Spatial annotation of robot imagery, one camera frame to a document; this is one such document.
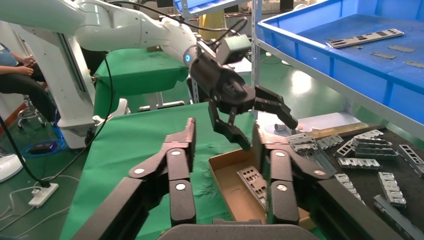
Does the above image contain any large blue plastic bin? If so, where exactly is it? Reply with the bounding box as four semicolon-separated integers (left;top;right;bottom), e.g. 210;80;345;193
256;0;424;125

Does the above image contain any black adapter box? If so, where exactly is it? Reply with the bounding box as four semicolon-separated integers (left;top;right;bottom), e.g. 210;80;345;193
29;141;58;155

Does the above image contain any black power cable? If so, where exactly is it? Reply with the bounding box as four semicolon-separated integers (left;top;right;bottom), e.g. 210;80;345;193
0;56;114;187

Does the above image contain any brown cardboard box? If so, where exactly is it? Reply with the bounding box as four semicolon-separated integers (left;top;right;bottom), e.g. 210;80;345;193
208;147;316;231

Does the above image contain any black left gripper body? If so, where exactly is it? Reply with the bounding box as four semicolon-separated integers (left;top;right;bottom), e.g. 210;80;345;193
190;49;257;115

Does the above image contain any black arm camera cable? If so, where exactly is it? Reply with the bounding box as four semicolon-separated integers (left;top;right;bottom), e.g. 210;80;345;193
105;0;249;44

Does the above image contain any seated person blue shirt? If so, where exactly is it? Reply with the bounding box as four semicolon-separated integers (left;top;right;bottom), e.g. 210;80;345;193
0;43;58;123

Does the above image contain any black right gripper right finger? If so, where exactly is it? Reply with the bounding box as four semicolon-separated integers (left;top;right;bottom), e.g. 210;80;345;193
253;122;403;240

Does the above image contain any chrome swivel stool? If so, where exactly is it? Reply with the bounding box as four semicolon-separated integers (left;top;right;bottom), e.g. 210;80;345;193
17;94;47;131

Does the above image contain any long wooden plank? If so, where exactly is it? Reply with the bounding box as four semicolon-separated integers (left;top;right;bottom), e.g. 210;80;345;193
309;122;370;140

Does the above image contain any white power strip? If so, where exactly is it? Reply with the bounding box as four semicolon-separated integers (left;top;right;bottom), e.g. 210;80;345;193
28;182;60;209

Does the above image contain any white power strip cord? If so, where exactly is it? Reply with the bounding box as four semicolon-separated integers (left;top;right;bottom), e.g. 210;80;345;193
0;174;80;240

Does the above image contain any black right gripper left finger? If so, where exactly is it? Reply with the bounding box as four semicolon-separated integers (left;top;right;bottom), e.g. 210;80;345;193
72;117;197;240

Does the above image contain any black parts tray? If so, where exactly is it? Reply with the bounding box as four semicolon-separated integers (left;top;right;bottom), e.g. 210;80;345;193
284;127;424;240

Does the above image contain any yellow banner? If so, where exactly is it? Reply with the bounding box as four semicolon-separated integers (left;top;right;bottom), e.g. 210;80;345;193
198;9;229;41

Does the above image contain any large green table cloth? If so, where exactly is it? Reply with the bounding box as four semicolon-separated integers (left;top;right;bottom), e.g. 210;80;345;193
59;101;329;240

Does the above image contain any white table frame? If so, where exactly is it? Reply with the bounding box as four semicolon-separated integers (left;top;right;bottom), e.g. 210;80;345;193
138;92;186;113

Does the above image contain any white metal tool rack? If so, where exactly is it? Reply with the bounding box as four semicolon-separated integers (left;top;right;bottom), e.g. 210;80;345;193
180;0;253;104

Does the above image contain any white round fan base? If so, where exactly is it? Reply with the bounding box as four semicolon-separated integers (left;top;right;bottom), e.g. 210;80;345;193
0;153;26;184

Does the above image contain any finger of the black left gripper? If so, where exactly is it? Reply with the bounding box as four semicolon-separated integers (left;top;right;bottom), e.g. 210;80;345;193
254;85;299;130
207;99;252;152

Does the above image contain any silver metal I/O shield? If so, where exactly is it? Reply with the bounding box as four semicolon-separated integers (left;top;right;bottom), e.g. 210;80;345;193
352;147;399;161
317;134;344;150
333;173;367;206
377;171;407;209
337;157;382;171
334;139;356;159
354;129;385;140
286;132;337;175
237;165;269;211
351;138;393;149
398;144;424;178
373;194;424;240
326;28;405;50

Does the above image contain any small green table cloth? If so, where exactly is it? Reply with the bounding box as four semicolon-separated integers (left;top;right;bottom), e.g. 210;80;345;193
93;47;190;117

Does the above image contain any white flat board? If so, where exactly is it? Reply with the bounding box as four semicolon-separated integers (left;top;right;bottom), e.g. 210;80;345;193
260;111;363;141

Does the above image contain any small blue plastic bin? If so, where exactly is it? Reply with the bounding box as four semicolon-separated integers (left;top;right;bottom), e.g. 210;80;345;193
173;0;248;14

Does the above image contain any black monitor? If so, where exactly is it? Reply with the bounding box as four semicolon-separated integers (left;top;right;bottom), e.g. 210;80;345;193
279;0;296;12

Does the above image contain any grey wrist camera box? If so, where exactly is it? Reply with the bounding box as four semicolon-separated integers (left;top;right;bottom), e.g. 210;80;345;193
216;34;253;66

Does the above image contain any blue cable coil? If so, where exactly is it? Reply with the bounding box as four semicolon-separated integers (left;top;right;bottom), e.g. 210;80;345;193
21;125;67;158

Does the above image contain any white robot torso column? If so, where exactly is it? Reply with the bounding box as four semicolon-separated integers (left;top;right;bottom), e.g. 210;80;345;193
19;26;131;150

